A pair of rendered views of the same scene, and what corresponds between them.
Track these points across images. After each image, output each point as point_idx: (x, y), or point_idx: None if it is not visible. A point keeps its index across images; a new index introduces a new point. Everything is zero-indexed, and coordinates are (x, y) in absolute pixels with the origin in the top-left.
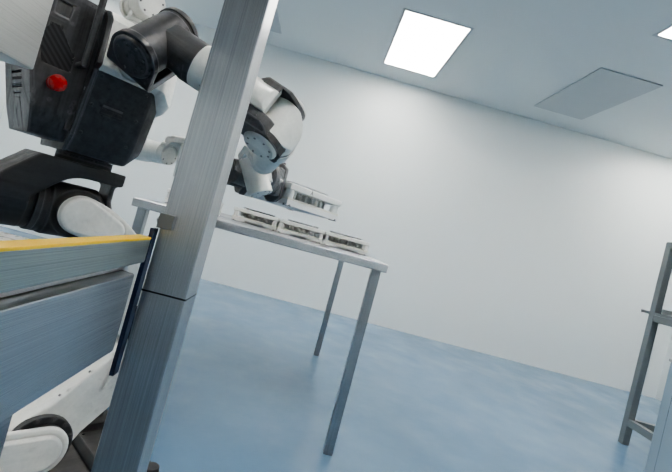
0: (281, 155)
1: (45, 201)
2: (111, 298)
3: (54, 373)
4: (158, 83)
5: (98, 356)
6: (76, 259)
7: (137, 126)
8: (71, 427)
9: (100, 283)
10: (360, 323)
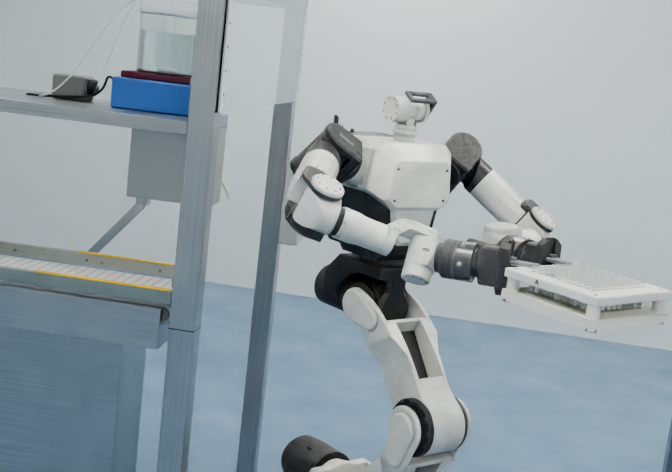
0: (324, 233)
1: (344, 292)
2: (138, 315)
3: (102, 334)
4: None
5: (140, 344)
6: (97, 286)
7: None
8: None
9: (123, 303)
10: None
